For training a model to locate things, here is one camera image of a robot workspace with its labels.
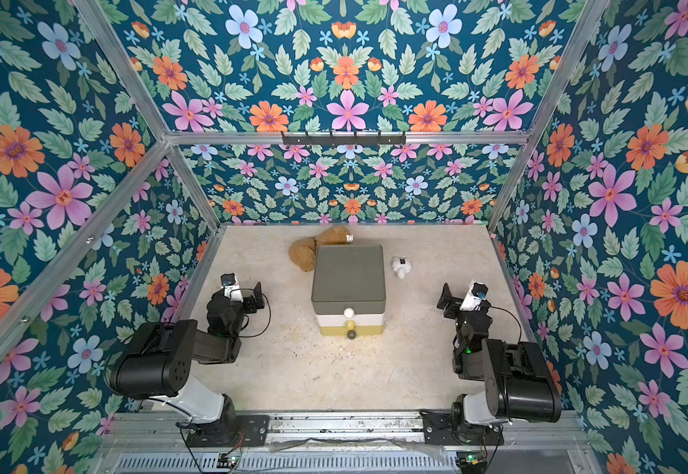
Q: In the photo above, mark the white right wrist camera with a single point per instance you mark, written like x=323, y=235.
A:
x=475, y=297

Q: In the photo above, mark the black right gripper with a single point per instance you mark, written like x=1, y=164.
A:
x=453, y=299

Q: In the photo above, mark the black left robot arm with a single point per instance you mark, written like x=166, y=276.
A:
x=157, y=363

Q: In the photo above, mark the grey three-drawer cabinet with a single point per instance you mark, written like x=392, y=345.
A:
x=349, y=272

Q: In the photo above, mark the yellow bottom drawer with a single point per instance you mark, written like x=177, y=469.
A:
x=351, y=331

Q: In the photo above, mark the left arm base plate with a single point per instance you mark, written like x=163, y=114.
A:
x=250, y=430

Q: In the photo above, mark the aluminium front rail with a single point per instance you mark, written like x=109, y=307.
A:
x=346, y=442

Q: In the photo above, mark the brown plush teddy bear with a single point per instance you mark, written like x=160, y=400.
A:
x=303, y=252

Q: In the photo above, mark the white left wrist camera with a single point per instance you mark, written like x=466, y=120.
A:
x=231, y=287

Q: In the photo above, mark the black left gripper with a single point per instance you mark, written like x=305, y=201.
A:
x=250, y=307

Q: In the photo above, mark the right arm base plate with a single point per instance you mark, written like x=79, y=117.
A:
x=441, y=428

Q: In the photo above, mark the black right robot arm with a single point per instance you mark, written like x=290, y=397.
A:
x=517, y=383

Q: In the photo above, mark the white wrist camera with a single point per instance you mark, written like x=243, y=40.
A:
x=475, y=297
x=231, y=287

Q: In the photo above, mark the white middle drawer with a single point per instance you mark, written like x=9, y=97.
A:
x=341, y=320

